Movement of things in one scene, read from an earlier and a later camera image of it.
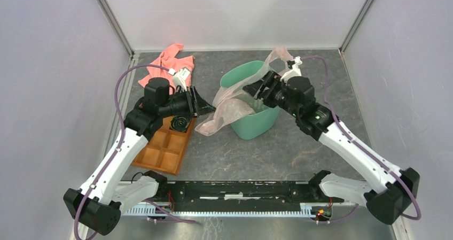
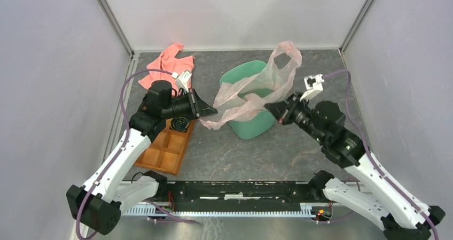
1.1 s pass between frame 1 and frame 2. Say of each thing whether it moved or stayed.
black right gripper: moved
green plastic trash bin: stayed
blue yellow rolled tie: stayed
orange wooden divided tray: stayed
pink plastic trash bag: moved
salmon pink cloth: stayed
